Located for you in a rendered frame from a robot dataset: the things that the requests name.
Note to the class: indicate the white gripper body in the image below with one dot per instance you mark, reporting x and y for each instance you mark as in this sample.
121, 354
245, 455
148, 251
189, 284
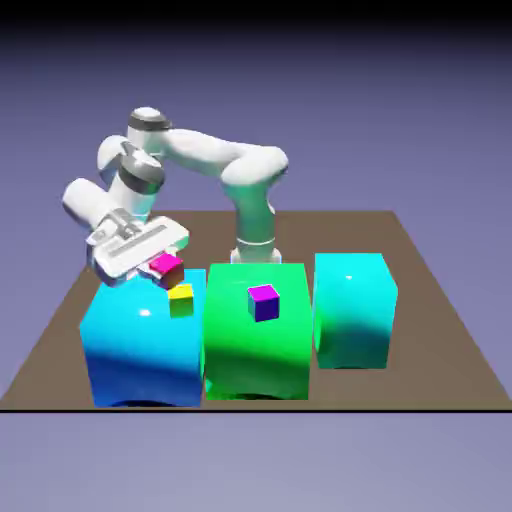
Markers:
136, 248

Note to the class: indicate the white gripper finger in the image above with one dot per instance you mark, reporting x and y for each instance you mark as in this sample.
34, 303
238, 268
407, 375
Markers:
146, 272

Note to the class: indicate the small pink cube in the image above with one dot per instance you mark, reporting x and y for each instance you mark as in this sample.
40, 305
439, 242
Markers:
168, 268

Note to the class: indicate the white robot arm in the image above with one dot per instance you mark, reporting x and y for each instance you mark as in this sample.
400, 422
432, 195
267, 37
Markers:
208, 154

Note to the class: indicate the small yellow cube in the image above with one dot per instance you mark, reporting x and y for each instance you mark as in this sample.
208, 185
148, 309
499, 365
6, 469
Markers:
180, 300

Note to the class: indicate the small purple cube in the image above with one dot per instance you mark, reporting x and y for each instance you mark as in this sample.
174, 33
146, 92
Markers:
264, 302

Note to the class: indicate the large blue box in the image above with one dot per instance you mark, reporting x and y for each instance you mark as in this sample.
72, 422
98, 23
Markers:
144, 340

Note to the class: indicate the large green box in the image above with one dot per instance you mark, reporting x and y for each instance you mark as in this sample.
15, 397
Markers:
256, 336

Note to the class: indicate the large cyan box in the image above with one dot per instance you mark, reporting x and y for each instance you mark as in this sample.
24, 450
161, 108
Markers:
352, 312

